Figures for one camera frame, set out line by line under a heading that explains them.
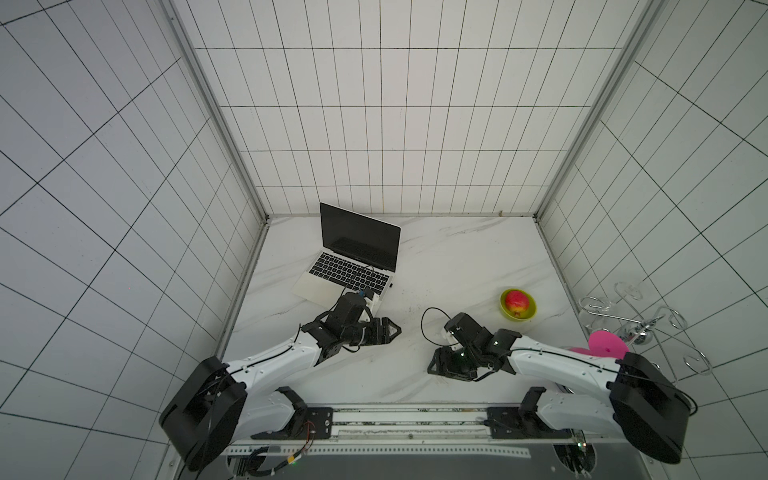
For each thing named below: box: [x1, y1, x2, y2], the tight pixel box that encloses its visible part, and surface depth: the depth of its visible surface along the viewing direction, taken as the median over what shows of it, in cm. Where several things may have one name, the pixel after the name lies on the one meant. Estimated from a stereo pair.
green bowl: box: [499, 288, 537, 322], surface depth 91 cm
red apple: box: [505, 290, 529, 317], surface depth 91 cm
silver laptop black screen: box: [292, 202, 402, 307], surface depth 102 cm
